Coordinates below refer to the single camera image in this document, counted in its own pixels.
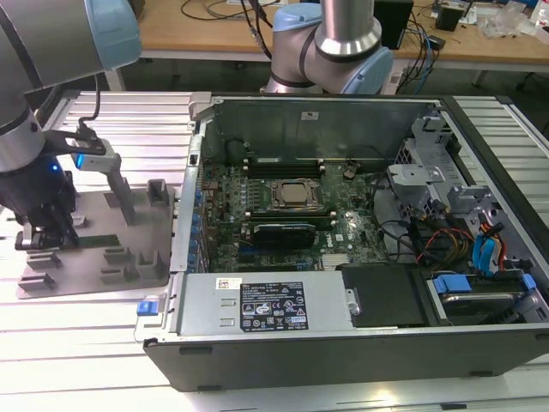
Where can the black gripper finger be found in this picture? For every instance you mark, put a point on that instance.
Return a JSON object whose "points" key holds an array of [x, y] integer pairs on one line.
{"points": [[26, 240], [68, 234]]}

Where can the green RAM stick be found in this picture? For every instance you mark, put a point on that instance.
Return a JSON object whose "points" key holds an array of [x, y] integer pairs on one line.
{"points": [[98, 240], [285, 161]]}

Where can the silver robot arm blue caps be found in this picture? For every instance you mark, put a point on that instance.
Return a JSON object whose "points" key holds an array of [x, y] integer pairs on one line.
{"points": [[43, 43]]}

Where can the black RAM slot row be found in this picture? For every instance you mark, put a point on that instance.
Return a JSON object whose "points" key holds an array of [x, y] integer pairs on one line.
{"points": [[291, 216], [285, 171]]}

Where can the grey parts rack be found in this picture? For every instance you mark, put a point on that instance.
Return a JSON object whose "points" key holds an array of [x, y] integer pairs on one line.
{"points": [[94, 223]]}

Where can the blue case latch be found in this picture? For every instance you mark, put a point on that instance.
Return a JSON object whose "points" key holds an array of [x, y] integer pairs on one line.
{"points": [[145, 308]]}

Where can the silver power supply with label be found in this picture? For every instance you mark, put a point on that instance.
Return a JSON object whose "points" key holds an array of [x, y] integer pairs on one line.
{"points": [[206, 309]]}

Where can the black graphics card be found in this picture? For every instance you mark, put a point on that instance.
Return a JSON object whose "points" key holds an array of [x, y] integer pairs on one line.
{"points": [[283, 235]]}

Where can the silver CPU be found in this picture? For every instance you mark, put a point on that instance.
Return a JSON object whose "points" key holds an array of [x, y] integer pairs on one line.
{"points": [[297, 193]]}

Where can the long wooden desk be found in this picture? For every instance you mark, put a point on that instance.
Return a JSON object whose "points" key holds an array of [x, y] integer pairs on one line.
{"points": [[206, 30]]}

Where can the black open PC case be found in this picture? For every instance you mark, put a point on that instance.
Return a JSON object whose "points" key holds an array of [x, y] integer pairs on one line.
{"points": [[300, 365]]}

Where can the silver finned heatsink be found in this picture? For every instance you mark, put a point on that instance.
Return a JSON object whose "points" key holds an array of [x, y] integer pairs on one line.
{"points": [[335, 261]]}

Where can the green motherboard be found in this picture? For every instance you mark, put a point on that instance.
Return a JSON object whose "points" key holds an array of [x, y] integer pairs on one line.
{"points": [[343, 210]]}

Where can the round coin battery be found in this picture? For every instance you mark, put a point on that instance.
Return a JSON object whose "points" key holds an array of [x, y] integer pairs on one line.
{"points": [[350, 171]]}

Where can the black plastic shroud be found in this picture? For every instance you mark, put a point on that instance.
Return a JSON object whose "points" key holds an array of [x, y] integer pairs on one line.
{"points": [[386, 296]]}

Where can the silver metal drive cage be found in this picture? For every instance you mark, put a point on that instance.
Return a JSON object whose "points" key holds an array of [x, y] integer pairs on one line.
{"points": [[412, 180]]}

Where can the black tower box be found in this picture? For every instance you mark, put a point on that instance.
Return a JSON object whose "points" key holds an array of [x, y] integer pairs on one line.
{"points": [[399, 21]]}

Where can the hard disk in blue carrier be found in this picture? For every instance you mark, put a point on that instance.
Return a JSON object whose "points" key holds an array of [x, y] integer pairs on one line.
{"points": [[472, 300]]}

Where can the small black adapter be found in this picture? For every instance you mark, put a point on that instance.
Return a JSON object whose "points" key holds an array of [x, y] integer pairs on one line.
{"points": [[437, 43]]}

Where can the black box on desk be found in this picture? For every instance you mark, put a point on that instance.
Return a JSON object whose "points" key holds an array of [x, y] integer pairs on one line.
{"points": [[448, 19]]}

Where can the clear plastic bags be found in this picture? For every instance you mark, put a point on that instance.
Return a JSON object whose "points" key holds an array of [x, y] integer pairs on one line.
{"points": [[514, 23]]}

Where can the white wrist camera black mount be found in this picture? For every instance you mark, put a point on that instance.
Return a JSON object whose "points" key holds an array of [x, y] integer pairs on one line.
{"points": [[100, 161]]}

